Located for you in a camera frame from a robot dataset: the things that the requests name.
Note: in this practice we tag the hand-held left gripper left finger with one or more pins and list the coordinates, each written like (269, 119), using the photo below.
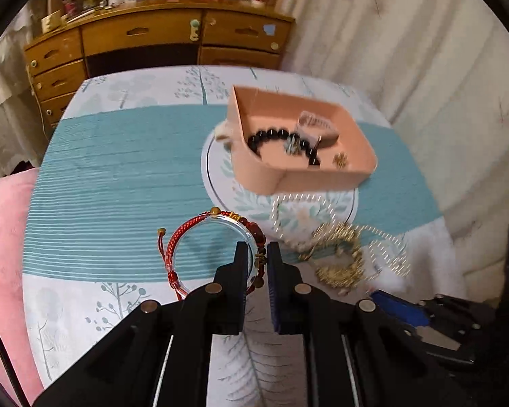
(236, 292)

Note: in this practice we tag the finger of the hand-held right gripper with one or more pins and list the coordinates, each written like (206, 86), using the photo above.
(401, 308)
(441, 349)

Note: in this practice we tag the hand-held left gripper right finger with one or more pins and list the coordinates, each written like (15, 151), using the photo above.
(278, 294)

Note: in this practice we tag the clear glass bangle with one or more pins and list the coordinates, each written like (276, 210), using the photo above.
(186, 243)

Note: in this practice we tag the pink plastic tray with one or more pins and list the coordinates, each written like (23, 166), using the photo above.
(258, 169)

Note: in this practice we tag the round floral plate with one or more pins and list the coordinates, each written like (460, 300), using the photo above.
(220, 178)

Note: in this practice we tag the small gold earring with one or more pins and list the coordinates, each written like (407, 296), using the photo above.
(340, 160)

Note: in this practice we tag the small green gold charm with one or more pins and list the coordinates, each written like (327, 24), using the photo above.
(293, 144)

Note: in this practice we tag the teal and white tablecloth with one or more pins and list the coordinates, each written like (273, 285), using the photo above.
(123, 169)

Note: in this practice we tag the pink cushion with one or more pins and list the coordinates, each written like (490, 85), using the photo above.
(4, 254)

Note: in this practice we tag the cream curtain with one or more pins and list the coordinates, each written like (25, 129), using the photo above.
(407, 72)

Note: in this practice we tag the green hanging ornament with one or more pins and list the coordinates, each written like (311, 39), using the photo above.
(194, 30)

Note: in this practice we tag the wooden dresser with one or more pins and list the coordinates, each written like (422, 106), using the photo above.
(144, 29)

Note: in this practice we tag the white lace cloth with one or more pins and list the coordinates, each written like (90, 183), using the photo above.
(4, 114)

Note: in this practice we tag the small yellow box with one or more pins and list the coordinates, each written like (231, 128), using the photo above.
(53, 21)

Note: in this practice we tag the small red bottle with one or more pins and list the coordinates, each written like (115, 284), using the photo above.
(70, 6)

